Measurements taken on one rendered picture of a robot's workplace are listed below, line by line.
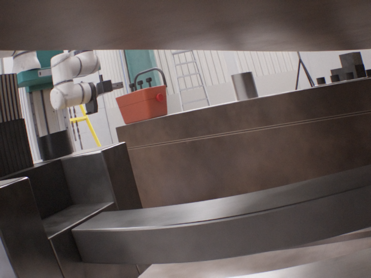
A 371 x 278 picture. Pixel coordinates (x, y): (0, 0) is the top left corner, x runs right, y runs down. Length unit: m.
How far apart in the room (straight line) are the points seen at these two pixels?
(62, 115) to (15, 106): 1.78
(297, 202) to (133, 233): 0.18
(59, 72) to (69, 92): 0.09
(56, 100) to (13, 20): 1.12
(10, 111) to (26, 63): 1.43
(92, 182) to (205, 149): 0.93
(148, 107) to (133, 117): 0.10
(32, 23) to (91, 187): 0.31
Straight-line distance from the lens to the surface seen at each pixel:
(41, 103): 2.37
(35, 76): 2.06
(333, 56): 4.40
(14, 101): 0.64
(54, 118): 2.41
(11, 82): 0.64
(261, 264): 0.95
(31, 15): 0.40
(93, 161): 0.61
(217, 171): 1.51
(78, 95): 1.54
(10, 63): 10.14
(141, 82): 1.79
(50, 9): 0.40
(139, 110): 1.72
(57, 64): 1.53
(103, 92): 1.59
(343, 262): 0.53
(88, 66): 1.62
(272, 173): 1.38
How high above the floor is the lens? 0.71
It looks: 4 degrees down
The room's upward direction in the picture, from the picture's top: 13 degrees counter-clockwise
